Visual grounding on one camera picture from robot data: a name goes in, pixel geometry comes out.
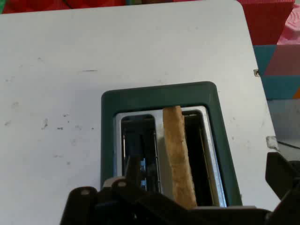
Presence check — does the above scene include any toasted bread slice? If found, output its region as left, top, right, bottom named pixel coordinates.
left=163, top=105, right=198, bottom=210

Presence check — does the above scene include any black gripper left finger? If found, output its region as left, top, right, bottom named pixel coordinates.
left=60, top=154, right=195, bottom=225

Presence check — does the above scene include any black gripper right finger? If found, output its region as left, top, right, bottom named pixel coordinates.
left=264, top=151, right=300, bottom=225

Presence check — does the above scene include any teal foam floor mat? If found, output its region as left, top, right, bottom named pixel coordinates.
left=253, top=44, right=300, bottom=101

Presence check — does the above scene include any black toaster power cable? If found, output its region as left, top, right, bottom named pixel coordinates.
left=276, top=140, right=300, bottom=150

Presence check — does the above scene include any dark green two-slot toaster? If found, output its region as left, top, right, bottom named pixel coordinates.
left=100, top=81, right=243, bottom=208

